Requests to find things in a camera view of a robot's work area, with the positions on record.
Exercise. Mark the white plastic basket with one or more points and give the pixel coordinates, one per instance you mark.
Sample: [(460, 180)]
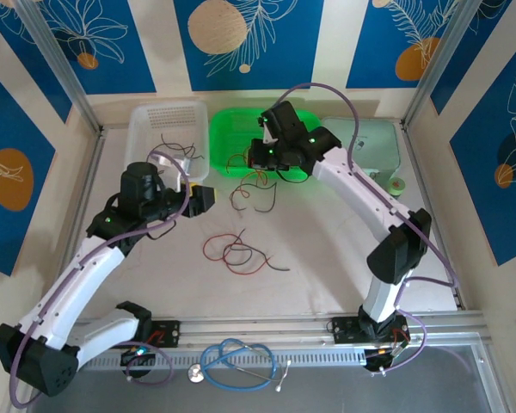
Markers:
[(172, 120)]

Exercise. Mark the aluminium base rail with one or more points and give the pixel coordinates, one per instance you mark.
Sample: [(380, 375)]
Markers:
[(258, 331)]

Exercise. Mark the small black controller board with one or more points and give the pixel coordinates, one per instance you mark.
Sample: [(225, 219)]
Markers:
[(129, 359), (372, 363)]

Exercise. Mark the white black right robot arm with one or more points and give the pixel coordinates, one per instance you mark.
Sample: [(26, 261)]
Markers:
[(352, 189)]

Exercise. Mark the blue stethoscope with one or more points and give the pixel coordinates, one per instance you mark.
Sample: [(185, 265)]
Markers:
[(195, 373)]

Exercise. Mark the aluminium table side rail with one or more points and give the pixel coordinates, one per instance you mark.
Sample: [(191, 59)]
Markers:
[(88, 172), (418, 165)]

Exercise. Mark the green plastic basket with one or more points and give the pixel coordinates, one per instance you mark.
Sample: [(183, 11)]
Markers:
[(232, 129)]

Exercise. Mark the aluminium frame post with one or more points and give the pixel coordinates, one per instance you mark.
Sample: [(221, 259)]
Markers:
[(446, 64), (61, 64)]

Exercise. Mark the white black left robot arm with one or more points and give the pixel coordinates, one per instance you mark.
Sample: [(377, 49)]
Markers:
[(81, 279)]

